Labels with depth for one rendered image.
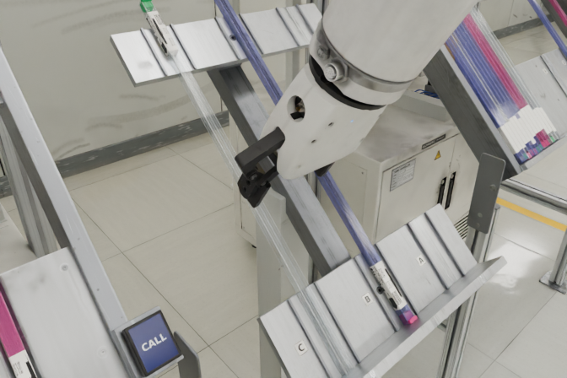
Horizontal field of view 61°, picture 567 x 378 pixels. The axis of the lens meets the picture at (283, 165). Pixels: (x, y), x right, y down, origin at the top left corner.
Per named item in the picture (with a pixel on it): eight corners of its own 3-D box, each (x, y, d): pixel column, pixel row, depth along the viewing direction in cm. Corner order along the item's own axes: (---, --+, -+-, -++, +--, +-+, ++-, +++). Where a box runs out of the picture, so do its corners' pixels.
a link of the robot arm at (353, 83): (367, 96, 32) (347, 124, 34) (441, 70, 37) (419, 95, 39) (295, 11, 34) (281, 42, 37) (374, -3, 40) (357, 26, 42)
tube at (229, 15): (410, 320, 59) (416, 318, 58) (402, 326, 59) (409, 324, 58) (219, -5, 68) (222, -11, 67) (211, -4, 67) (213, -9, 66)
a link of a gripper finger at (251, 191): (254, 181, 41) (233, 218, 46) (283, 170, 42) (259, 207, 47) (234, 153, 42) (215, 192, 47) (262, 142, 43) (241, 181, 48)
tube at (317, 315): (138, 5, 61) (140, -1, 60) (148, 4, 62) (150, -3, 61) (342, 376, 52) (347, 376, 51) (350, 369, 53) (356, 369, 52)
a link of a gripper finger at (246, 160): (251, 147, 37) (234, 184, 41) (324, 118, 41) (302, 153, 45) (243, 136, 37) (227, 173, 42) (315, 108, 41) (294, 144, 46)
